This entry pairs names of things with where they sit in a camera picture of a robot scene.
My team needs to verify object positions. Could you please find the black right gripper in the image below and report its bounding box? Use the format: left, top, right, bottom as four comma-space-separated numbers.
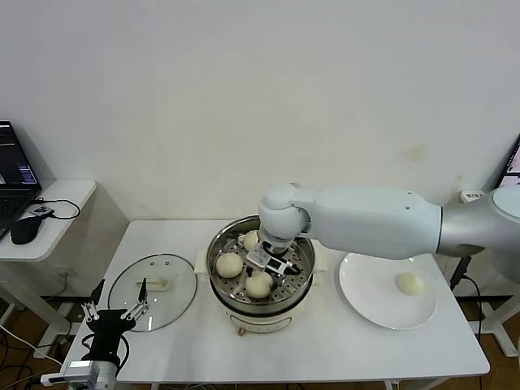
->
243, 240, 288, 292

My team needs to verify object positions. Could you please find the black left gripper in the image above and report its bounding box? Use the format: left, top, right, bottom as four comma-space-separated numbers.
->
80, 277, 150, 363

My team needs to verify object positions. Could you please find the white steamed baozi bun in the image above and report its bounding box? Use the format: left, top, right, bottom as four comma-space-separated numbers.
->
396, 272, 427, 297
243, 230, 263, 252
245, 271, 274, 302
214, 251, 245, 280

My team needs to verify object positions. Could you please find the round glass pot lid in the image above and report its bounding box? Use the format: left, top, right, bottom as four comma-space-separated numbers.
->
107, 253, 199, 333

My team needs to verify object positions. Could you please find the steel steamer basket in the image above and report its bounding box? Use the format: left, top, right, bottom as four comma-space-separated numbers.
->
206, 214, 316, 306

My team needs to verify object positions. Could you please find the cream electric cooking pot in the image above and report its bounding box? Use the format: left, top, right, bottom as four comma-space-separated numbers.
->
193, 245, 328, 338

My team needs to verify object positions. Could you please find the white round plate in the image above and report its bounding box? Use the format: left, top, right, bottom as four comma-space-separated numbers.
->
339, 251, 439, 331

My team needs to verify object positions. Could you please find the white side table with mouse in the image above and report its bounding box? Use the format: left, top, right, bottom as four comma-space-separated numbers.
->
0, 180, 130, 340

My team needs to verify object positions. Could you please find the black computer mouse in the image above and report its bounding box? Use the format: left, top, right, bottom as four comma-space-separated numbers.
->
10, 216, 44, 245

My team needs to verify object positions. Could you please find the black laptop with dark screen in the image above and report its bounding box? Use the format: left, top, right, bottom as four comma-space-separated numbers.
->
0, 120, 43, 241

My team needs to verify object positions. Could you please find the black laptop with light windows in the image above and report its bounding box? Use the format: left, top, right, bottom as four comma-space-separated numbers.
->
495, 133, 520, 191

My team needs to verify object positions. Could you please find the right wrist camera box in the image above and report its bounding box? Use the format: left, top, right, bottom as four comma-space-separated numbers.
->
245, 250, 294, 278

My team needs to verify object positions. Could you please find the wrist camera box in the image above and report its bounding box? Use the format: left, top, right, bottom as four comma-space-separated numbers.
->
40, 359, 101, 387
245, 250, 294, 278

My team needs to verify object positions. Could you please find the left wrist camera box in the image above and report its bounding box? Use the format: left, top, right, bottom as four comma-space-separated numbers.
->
40, 359, 101, 387

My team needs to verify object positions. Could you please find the black usb cable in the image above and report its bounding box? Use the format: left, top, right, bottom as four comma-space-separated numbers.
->
35, 197, 81, 221

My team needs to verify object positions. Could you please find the black power adapter cable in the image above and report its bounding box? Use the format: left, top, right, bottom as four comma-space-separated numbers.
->
448, 255, 488, 346

